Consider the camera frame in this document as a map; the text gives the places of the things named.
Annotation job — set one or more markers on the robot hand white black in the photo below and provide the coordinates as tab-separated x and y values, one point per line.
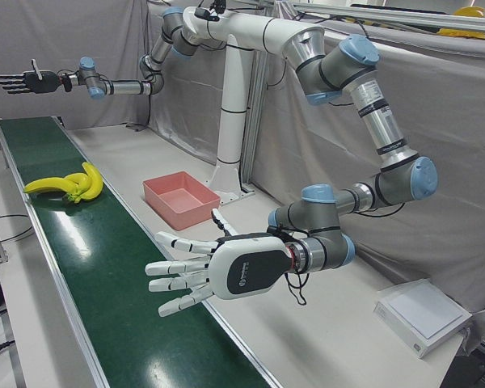
40	81
246	266

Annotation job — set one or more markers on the yellow banana bunch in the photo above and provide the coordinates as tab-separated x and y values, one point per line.
85	186

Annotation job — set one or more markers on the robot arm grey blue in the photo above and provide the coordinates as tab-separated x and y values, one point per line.
384	121
125	87

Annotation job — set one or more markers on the pink plastic basket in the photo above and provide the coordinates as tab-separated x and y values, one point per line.
198	214

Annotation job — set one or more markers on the green conveyor belt aluminium rails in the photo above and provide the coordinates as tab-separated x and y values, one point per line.
105	262

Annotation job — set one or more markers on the white robot stand column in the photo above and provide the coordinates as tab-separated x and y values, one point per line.
230	121

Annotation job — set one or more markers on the white flat box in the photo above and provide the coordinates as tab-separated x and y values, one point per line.
420	311

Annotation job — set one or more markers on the grey backdrop cloth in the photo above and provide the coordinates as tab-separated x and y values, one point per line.
448	161

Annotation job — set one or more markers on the black camera on stand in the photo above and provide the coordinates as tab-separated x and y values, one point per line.
206	13

